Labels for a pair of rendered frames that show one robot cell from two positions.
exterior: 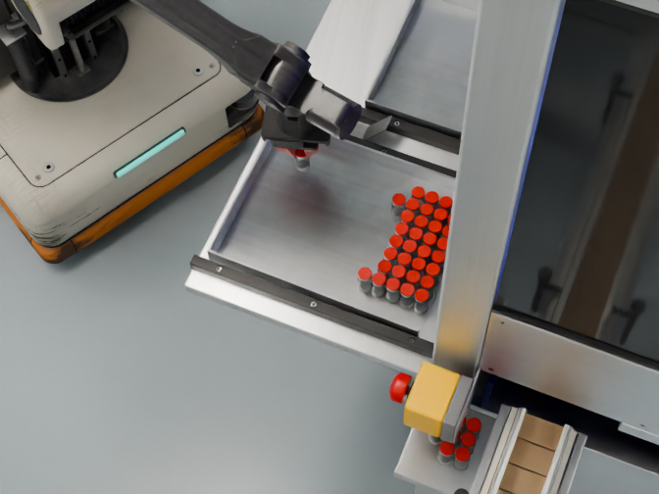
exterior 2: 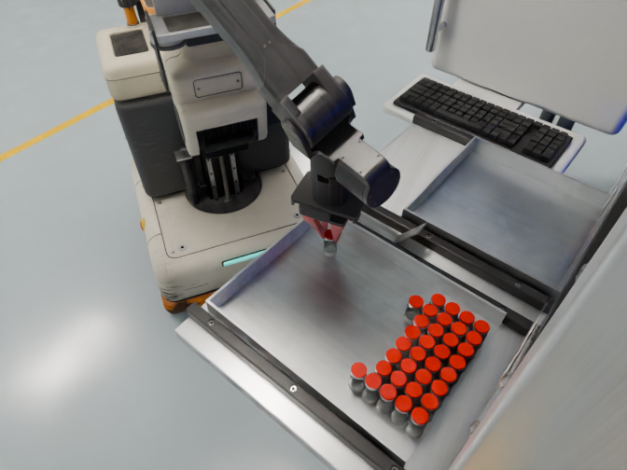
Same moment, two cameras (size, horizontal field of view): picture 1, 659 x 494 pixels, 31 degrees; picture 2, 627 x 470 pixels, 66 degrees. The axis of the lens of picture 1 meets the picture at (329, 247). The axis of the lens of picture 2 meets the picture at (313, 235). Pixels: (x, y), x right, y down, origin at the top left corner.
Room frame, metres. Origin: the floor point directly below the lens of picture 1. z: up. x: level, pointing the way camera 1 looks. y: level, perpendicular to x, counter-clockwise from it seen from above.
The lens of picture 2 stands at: (0.48, -0.06, 1.50)
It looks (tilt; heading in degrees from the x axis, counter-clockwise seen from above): 48 degrees down; 14
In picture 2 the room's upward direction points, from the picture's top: straight up
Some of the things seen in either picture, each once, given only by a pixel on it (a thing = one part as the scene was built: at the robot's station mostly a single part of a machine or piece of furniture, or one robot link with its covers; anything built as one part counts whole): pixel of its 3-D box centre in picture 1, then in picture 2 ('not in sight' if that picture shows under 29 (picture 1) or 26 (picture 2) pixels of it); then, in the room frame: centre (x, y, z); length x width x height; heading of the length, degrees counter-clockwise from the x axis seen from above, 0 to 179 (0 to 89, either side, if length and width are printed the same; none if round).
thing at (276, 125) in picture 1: (296, 114); (330, 183); (0.98, 0.04, 1.04); 0.10 x 0.07 x 0.07; 80
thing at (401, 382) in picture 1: (404, 389); not in sight; (0.56, -0.09, 0.99); 0.04 x 0.04 x 0.04; 64
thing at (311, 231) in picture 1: (345, 223); (354, 312); (0.87, -0.03, 0.90); 0.34 x 0.26 x 0.04; 63
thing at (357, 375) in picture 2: (365, 279); (357, 377); (0.77, -0.05, 0.90); 0.02 x 0.02 x 0.05
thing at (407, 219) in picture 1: (398, 241); (405, 345); (0.83, -0.10, 0.90); 0.18 x 0.02 x 0.05; 154
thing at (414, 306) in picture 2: (398, 206); (413, 310); (0.89, -0.11, 0.90); 0.02 x 0.02 x 0.05
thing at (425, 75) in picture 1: (491, 75); (527, 219); (1.12, -0.28, 0.90); 0.34 x 0.26 x 0.04; 64
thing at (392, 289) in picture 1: (412, 246); (420, 355); (0.82, -0.12, 0.90); 0.18 x 0.02 x 0.05; 154
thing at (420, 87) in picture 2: not in sight; (480, 117); (1.52, -0.21, 0.82); 0.40 x 0.14 x 0.02; 64
